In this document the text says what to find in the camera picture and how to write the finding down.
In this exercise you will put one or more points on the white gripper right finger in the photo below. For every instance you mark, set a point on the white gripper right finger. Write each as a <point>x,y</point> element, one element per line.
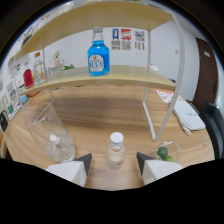
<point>160,168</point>

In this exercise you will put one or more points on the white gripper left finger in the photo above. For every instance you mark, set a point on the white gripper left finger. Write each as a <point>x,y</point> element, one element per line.
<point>68,170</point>

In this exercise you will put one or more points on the glass bowl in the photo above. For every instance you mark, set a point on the glass bowl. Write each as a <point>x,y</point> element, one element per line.
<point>175,150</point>

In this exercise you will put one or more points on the clear bottle peach label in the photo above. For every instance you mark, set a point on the clear bottle peach label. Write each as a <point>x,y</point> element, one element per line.
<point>115,153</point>

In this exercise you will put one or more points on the light blue cup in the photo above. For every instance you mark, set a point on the light blue cup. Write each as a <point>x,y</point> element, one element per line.
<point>24,99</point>

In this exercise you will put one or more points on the green lime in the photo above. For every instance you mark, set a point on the green lime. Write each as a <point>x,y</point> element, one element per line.
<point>168,158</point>
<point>162,152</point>

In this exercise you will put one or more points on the clear drinking glass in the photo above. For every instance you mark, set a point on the clear drinking glass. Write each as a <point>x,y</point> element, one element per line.
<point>53,136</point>

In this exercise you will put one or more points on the white fabric pouch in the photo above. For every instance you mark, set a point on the white fabric pouch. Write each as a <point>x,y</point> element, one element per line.
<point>188,116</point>

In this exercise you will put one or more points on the black office chair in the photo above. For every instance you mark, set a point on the black office chair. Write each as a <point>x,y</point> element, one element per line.
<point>215,130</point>

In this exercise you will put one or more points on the orange printed paper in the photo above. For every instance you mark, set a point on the orange printed paper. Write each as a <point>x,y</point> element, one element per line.
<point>165,95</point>

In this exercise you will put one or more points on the white tray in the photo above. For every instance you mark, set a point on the white tray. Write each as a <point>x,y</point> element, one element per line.
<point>14,112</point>

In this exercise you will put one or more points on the black handbag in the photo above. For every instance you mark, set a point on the black handbag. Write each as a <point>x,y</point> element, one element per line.
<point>4,120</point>

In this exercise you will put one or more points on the clear bottle orange cap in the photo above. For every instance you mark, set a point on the clear bottle orange cap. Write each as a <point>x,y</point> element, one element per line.
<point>39,71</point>

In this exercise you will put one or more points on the green potted plant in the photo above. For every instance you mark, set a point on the green potted plant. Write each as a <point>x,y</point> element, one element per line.
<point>68,67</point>

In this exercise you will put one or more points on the wooden two-tier shelf rack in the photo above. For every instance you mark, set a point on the wooden two-tier shelf rack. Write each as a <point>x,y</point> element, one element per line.
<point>110,75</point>

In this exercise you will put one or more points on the blue liquid bottle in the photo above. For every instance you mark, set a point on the blue liquid bottle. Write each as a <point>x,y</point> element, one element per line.
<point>98,58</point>

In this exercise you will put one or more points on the multicolour wall poster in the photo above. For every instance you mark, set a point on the multicolour wall poster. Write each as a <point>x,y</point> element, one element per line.
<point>140,40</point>

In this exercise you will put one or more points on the red wall poster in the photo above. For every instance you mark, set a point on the red wall poster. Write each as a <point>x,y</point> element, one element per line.
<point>126,39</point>

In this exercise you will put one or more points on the blue yellow wall poster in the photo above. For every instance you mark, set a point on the blue yellow wall poster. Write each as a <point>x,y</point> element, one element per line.
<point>115,39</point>

